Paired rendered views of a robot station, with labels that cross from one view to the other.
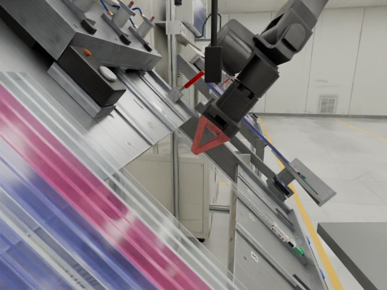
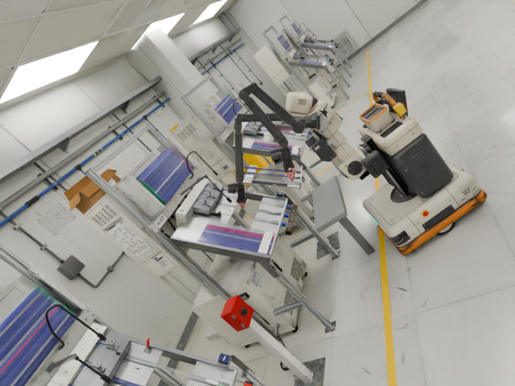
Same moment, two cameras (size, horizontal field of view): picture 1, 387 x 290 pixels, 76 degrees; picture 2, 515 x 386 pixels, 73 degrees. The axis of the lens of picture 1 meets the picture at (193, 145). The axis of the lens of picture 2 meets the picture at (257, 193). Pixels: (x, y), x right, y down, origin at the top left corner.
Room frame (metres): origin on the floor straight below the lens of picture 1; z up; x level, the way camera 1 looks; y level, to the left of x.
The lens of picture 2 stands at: (-1.89, -1.15, 1.72)
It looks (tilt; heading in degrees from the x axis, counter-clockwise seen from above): 17 degrees down; 22
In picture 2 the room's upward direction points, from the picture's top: 43 degrees counter-clockwise
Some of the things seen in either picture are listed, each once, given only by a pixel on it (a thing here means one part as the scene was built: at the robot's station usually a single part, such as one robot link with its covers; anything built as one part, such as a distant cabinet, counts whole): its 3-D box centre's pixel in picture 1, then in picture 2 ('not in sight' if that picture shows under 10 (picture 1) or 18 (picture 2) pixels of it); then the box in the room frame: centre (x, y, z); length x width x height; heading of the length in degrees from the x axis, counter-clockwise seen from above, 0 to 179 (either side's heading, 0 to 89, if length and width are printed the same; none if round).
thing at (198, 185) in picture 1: (197, 138); (277, 166); (1.81, -0.03, 0.65); 1.01 x 0.73 x 1.29; 79
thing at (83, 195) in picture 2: not in sight; (105, 175); (0.39, 0.60, 1.82); 0.68 x 0.30 x 0.20; 169
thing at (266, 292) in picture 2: not in sight; (254, 286); (0.41, 0.42, 0.31); 0.70 x 0.65 x 0.62; 169
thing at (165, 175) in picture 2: not in sight; (163, 177); (0.44, 0.29, 1.52); 0.51 x 0.13 x 0.27; 169
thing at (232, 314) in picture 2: not in sight; (270, 344); (-0.39, 0.10, 0.39); 0.24 x 0.24 x 0.78; 79
